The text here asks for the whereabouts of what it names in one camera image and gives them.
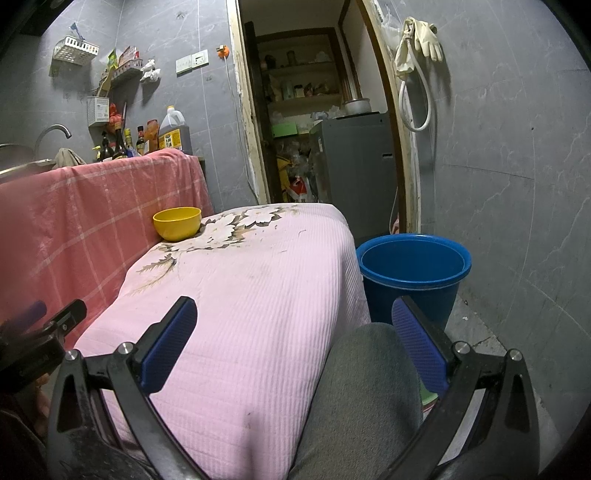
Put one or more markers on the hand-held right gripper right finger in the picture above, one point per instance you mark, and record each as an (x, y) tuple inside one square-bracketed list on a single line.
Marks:
[(420, 341)]

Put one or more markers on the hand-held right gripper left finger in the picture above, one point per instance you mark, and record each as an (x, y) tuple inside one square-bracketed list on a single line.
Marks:
[(168, 341)]

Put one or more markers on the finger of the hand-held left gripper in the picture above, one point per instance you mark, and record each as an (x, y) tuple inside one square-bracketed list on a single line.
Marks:
[(23, 316), (67, 317)]

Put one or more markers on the blue plastic bucket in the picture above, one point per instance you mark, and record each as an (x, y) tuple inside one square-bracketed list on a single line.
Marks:
[(413, 295)]

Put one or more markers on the green plastic item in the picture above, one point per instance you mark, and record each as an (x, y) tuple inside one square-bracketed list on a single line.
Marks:
[(427, 395)]

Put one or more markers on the person's grey trouser leg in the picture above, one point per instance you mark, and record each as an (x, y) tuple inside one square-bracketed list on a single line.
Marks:
[(360, 401)]

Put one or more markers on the pink checked cloth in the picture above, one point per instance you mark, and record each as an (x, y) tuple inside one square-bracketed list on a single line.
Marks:
[(92, 221)]

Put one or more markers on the yellow bowl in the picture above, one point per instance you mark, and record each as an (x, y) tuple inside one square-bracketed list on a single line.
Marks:
[(178, 226)]

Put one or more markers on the metal basin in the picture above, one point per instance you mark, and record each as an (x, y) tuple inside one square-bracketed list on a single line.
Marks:
[(18, 166)]

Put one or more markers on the beige rag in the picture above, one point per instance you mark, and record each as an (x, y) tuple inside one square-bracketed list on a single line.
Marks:
[(67, 159)]

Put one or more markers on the grey refrigerator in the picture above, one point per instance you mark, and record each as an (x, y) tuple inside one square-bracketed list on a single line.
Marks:
[(355, 175)]

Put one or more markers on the dark sauce bottle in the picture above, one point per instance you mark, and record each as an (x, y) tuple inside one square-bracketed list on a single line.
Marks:
[(140, 141), (119, 145)]

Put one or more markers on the metal faucet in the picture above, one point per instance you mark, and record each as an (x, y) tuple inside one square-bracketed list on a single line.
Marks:
[(53, 127)]

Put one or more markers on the red plastic bag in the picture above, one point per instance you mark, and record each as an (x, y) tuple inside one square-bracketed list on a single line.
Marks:
[(298, 187)]

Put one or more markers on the red mesh bag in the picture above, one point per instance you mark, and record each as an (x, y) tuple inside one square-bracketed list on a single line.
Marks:
[(115, 118)]

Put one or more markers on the cooking oil jug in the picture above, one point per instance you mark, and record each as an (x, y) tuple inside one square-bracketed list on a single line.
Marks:
[(174, 134)]

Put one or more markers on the white utensil holder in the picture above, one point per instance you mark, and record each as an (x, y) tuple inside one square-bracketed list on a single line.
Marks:
[(98, 111)]

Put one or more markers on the green box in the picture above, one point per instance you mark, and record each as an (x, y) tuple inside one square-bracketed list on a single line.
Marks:
[(284, 129)]

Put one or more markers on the metal pot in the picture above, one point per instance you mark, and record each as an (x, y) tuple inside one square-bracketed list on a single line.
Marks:
[(356, 106)]

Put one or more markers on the white crumpled plastic bag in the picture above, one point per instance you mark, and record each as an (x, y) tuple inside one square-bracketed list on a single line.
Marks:
[(150, 72)]

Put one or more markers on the wooden storage shelf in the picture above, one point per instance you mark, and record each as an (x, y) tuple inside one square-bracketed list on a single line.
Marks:
[(300, 99)]

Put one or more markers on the cream rubber gloves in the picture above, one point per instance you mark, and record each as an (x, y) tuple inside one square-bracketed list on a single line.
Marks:
[(424, 39)]

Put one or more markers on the wooden door frame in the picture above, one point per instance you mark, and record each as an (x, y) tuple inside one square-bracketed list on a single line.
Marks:
[(247, 115)]

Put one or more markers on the wall shelf with packets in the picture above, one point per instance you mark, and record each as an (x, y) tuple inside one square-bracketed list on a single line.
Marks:
[(125, 69)]

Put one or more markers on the white plastic wall basket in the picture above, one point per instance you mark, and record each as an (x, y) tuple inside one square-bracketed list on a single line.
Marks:
[(74, 49)]

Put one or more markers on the white wall switch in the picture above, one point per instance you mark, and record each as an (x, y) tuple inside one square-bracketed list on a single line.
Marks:
[(184, 65)]

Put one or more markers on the white wall socket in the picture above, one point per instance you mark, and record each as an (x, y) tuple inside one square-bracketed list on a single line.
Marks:
[(200, 59)]

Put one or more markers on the orange wall hook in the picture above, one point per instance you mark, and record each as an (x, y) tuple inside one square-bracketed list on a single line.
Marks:
[(223, 51)]

